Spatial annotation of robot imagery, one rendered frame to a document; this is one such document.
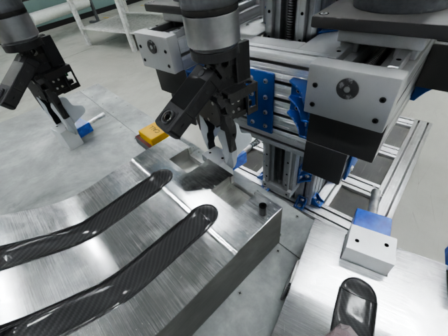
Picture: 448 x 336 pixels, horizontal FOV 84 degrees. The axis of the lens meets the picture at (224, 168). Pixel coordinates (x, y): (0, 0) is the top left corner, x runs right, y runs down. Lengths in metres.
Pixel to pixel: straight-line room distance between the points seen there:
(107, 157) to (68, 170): 0.09
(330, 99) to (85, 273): 0.43
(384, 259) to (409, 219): 1.27
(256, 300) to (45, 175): 0.54
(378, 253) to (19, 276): 0.40
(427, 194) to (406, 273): 1.41
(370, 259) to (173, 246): 0.23
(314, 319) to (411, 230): 1.28
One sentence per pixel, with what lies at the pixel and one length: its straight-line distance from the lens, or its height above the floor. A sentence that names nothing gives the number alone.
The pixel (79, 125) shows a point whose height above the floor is 0.84.
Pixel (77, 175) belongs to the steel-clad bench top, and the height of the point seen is 0.80.
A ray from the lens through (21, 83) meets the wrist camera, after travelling 0.67.
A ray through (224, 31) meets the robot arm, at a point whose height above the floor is 1.07.
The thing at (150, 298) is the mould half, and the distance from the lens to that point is 0.32.
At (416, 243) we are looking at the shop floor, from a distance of 1.53.
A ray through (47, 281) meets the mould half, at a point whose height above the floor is 0.91.
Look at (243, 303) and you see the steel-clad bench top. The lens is 0.38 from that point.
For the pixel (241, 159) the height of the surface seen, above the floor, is 0.83.
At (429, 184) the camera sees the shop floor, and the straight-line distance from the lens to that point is 1.84.
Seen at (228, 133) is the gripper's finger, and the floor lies 0.93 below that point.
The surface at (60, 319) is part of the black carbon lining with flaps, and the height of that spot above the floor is 0.90.
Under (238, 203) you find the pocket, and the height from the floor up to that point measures 0.86.
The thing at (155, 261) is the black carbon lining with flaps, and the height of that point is 0.88.
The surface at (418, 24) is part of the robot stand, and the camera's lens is 0.50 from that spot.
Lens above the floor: 1.16
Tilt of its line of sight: 43 degrees down
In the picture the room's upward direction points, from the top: 8 degrees counter-clockwise
